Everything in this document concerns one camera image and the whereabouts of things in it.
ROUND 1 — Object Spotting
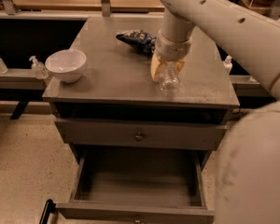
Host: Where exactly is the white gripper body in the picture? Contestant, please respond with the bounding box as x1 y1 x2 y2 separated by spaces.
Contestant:
155 31 192 62

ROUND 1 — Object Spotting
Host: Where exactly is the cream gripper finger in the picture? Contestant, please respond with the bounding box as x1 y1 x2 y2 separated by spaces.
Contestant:
150 54 167 82
175 60 185 74

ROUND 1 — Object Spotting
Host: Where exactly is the clear plastic water bottle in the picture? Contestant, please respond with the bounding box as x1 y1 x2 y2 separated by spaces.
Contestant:
159 62 181 95

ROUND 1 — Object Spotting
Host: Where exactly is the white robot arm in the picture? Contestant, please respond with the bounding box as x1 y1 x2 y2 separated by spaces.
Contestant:
151 0 280 224

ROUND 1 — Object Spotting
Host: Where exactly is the right sanitizer pump bottle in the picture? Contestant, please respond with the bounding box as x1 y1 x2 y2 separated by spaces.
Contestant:
223 55 232 74

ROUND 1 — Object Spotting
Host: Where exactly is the sanitizer pump bottle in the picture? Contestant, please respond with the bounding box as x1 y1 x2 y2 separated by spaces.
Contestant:
29 56 49 79
223 55 232 74

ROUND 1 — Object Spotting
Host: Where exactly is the grey drawer cabinet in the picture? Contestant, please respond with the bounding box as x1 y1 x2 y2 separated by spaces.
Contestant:
42 15 241 173

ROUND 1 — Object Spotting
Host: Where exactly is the round top drawer knob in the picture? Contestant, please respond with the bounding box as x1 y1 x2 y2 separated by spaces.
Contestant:
134 133 145 142

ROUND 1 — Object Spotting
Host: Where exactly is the closed top drawer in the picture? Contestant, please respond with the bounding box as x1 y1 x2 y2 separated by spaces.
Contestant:
55 119 227 150

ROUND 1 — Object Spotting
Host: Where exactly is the left sanitizer pump bottle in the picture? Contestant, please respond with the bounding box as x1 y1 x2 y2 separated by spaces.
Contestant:
29 56 49 79

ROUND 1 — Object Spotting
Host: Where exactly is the open middle drawer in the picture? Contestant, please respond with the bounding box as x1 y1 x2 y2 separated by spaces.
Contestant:
57 146 214 224

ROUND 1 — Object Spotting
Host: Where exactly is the blue chip bag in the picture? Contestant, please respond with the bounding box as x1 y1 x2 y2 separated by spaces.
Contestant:
116 30 156 54

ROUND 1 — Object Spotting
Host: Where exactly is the wooden background table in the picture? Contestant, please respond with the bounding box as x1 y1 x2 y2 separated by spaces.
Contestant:
11 0 164 13

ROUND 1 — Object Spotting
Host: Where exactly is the white bowl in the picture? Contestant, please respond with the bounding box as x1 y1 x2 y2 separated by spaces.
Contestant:
45 49 87 83

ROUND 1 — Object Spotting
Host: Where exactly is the right grey shelf rail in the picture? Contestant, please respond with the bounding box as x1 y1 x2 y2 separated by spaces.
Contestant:
230 75 270 97

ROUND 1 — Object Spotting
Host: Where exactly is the grey shelf rail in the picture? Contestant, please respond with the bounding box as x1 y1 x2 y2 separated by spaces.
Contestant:
0 68 51 90
230 75 270 97

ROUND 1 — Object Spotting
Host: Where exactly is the left grey shelf rail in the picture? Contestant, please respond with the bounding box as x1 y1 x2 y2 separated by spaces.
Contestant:
0 68 51 90

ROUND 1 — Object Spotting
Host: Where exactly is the black handle bottom left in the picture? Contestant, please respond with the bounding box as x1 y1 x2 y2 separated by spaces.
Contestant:
39 199 56 224

